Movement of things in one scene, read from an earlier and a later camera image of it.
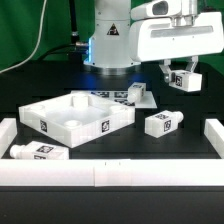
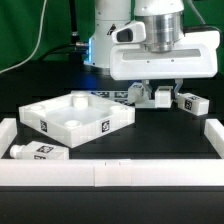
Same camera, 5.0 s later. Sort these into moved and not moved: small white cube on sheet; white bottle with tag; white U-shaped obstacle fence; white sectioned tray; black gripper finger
Moved: black gripper finger
Not moved: small white cube on sheet; white sectioned tray; white bottle with tag; white U-shaped obstacle fence
